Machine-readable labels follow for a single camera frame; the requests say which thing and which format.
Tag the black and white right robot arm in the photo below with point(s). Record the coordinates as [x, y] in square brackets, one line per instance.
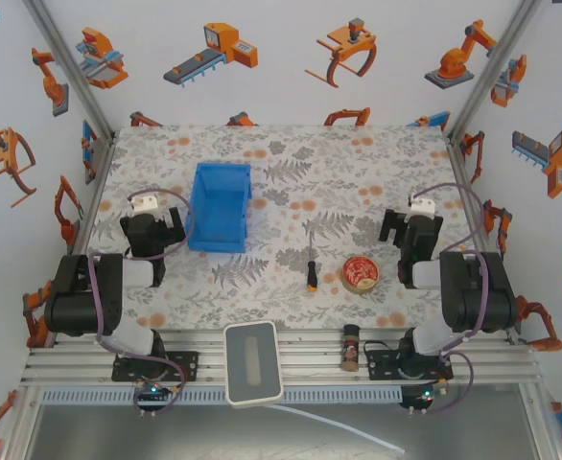
[477, 297]

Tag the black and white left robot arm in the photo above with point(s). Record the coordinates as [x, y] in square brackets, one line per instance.
[77, 306]

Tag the aluminium corner post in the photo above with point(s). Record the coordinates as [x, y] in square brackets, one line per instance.
[72, 67]
[494, 67]

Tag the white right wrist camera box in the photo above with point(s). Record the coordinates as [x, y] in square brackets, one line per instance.
[422, 205]

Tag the blue plastic bin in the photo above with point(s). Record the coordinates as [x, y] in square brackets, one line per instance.
[221, 211]

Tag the small brown spice bottle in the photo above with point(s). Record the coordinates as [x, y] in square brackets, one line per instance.
[350, 347]

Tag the floral patterned table mat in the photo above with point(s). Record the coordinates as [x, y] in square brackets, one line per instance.
[310, 191]

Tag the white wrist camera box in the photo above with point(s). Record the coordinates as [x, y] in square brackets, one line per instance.
[145, 202]
[422, 205]

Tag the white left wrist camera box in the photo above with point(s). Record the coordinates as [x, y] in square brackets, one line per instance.
[145, 202]

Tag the round red and tan tin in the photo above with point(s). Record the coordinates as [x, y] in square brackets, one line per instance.
[359, 273]

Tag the white and grey camera unit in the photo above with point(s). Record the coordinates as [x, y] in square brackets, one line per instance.
[253, 364]

